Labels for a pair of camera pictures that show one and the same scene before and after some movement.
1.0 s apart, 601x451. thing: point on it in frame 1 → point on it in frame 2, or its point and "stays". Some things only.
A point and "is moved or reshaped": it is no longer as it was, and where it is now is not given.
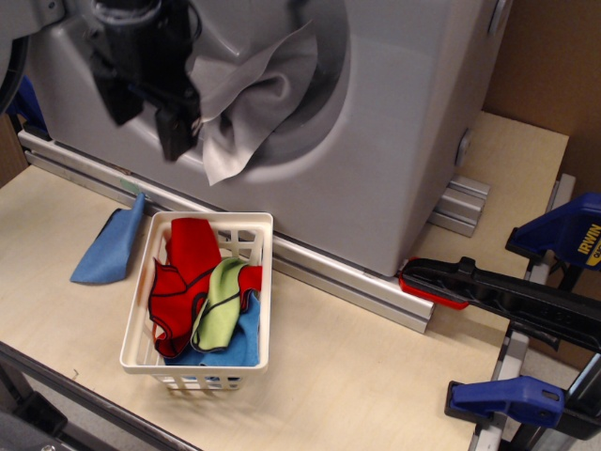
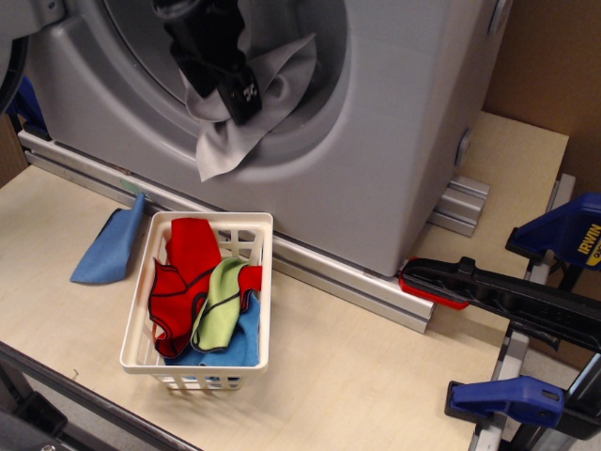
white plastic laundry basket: x=245 y=237 stays
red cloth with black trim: x=193 y=253 stays
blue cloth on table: x=107 y=259 stays
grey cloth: x=247 y=98 is moved or reshaped
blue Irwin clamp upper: x=571 y=230 stays
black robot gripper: x=150 y=57 → x=209 y=36
